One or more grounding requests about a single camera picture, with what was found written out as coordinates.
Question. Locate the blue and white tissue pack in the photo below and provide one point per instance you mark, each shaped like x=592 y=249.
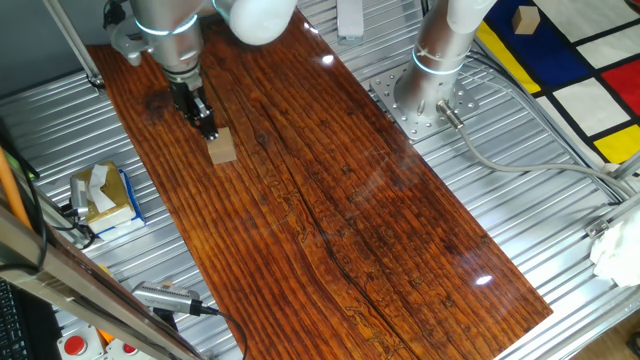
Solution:
x=135 y=200

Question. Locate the metal corner bracket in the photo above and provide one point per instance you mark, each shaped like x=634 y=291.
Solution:
x=597 y=228

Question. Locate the grey box with red button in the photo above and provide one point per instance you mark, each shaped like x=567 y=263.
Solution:
x=75 y=345
x=129 y=349

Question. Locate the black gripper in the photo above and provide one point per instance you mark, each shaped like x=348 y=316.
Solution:
x=185 y=97

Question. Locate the wooden cube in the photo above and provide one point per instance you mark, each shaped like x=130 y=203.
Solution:
x=525 y=21

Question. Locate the aluminium profile rail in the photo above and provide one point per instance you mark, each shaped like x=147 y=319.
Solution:
x=627 y=167

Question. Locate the black keyboard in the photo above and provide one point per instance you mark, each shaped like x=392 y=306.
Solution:
x=12 y=325

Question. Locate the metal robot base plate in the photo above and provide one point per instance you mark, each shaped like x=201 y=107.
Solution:
x=390 y=85

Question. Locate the orange pole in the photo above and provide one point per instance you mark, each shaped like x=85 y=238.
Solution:
x=10 y=187

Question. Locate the thin metal pole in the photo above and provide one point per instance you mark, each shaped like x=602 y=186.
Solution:
x=70 y=37

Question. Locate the wrist camera with grey bracket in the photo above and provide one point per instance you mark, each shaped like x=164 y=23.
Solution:
x=127 y=47

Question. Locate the silver camera with ribbed housing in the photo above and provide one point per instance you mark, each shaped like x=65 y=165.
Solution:
x=79 y=197

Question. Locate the gold tissue box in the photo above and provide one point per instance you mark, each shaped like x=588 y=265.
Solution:
x=115 y=200

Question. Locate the glossy brown wooden board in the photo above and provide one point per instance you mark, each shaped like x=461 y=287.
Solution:
x=350 y=200

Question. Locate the white crumpled cloth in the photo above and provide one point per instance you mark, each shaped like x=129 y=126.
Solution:
x=617 y=255

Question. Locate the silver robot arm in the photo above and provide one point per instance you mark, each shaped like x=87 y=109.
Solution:
x=435 y=55

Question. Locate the small wooden block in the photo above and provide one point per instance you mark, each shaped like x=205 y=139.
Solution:
x=223 y=150

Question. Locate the colourful checked cloth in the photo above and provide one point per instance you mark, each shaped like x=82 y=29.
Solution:
x=550 y=50

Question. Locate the aluminium frame beam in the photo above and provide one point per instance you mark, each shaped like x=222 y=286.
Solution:
x=75 y=295

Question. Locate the white power strip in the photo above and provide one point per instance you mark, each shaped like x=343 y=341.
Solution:
x=350 y=20

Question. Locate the silver camera with black plug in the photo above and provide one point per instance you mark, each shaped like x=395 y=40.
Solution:
x=165 y=297

